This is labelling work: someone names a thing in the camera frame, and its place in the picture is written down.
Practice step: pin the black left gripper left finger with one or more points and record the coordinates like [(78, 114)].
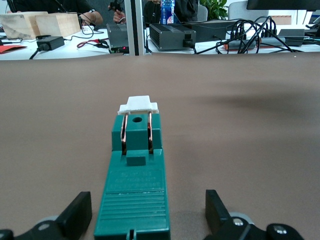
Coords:
[(75, 212)]

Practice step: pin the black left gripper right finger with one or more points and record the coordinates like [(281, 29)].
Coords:
[(216, 212)]

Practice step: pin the green knife load switch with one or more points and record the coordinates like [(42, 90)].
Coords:
[(135, 200)]

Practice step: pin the circuit board red LED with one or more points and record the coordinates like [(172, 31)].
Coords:
[(120, 49)]

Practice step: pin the red black clip leads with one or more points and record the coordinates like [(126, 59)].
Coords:
[(98, 44)]

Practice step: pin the grey multiport hub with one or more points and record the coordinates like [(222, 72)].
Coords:
[(240, 44)]

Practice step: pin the black power adapter brick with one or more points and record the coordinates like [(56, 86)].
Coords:
[(51, 42)]

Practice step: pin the red paper sheet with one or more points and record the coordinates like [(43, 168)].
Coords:
[(10, 48)]

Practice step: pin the flat black equipment case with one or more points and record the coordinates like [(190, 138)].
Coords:
[(212, 31)]

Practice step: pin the ribbed grey power supply box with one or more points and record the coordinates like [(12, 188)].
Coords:
[(170, 36)]

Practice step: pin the dark grey power supply box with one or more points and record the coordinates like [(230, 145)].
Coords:
[(117, 35)]

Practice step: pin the small grey metal box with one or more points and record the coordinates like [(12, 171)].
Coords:
[(291, 36)]

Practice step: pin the large pale wooden block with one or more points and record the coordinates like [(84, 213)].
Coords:
[(17, 25)]

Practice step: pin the white office chair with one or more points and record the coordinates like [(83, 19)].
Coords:
[(237, 10)]

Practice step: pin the green potted plant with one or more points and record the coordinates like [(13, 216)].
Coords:
[(215, 8)]

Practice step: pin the seated person dark clothes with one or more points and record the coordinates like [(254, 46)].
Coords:
[(75, 6), (185, 10)]

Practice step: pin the blue drink bottle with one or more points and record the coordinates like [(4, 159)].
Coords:
[(168, 12)]

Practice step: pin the black computer monitor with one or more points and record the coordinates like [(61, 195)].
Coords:
[(282, 4)]

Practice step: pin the aluminium camera post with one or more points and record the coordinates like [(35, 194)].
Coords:
[(131, 25)]

